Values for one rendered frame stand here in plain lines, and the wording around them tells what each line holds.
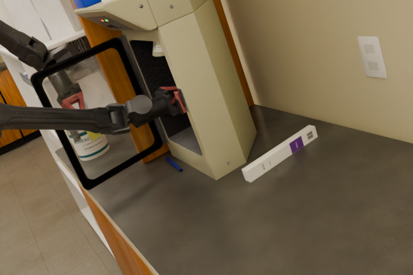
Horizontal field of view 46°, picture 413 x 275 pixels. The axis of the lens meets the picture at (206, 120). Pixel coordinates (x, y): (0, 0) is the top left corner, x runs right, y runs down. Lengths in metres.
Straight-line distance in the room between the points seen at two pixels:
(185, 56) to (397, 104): 0.57
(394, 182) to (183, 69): 0.60
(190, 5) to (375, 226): 0.71
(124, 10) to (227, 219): 0.58
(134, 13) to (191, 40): 0.17
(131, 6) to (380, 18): 0.61
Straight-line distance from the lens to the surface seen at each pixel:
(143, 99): 1.33
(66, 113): 1.31
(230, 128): 1.39
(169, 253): 1.19
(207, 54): 1.33
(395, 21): 1.24
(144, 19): 1.25
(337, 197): 1.17
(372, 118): 1.44
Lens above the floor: 1.58
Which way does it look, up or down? 20 degrees down
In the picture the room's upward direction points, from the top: 20 degrees counter-clockwise
